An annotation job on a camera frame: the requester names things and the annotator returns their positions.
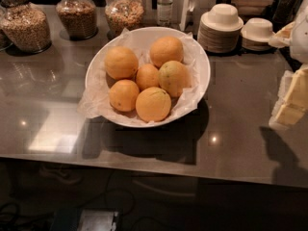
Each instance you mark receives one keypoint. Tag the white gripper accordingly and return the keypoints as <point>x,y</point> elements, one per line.
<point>300,38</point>

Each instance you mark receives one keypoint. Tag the yellowish orange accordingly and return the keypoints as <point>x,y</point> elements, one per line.
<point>174,77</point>

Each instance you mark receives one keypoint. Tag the small middle orange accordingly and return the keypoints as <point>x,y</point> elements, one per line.
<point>147,76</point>

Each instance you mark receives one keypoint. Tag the white bowl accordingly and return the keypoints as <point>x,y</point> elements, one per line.
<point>199,64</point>

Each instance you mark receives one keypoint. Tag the black rubber mat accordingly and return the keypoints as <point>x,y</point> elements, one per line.
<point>294,64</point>

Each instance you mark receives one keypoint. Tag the tall stack paper bowls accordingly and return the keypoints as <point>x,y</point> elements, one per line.
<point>219,29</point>

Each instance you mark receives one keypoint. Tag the orange top right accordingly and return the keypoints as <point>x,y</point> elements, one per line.
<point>166,49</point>

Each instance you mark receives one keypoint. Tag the orange bottom front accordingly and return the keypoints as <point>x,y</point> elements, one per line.
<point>153,104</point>

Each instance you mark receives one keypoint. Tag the clear glass bottle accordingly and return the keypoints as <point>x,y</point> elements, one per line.
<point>164,12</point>

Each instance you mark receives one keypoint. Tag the orange bottom left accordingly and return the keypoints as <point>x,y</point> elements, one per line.
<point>123,95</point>

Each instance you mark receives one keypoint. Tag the orange top left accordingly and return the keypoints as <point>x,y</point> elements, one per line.
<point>121,62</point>

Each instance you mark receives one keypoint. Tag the glass jar colourful cereal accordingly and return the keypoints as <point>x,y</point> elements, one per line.
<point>124,14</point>

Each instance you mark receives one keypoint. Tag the white paper liner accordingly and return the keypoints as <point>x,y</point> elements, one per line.
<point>96,97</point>

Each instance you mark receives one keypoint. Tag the grey box under table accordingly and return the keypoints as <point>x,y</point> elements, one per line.
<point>86,220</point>

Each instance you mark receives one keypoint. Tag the middle glass cereal jar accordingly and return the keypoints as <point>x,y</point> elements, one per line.
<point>78,17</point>

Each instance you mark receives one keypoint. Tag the large glass cereal jar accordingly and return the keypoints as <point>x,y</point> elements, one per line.
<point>26,26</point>

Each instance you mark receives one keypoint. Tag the glass jar at edge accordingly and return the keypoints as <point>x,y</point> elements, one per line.
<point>4,40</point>

